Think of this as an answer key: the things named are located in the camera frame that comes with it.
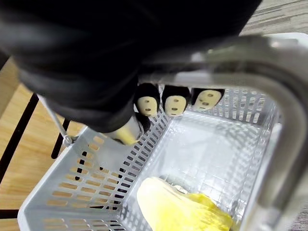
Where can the yellow napa cabbage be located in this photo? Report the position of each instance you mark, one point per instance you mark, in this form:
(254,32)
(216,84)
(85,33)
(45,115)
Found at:
(173,207)

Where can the wooden shelf board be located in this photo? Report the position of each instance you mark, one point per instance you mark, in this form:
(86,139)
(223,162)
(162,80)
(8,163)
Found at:
(29,149)

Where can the white plastic shopping basket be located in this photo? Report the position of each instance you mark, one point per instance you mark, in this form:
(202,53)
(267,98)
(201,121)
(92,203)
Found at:
(207,149)

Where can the right robot hand black cloth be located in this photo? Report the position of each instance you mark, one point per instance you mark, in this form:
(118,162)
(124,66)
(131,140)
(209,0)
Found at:
(84,53)

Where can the black metal shelf frame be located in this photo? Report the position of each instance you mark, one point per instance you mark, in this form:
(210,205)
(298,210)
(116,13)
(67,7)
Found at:
(18,140)

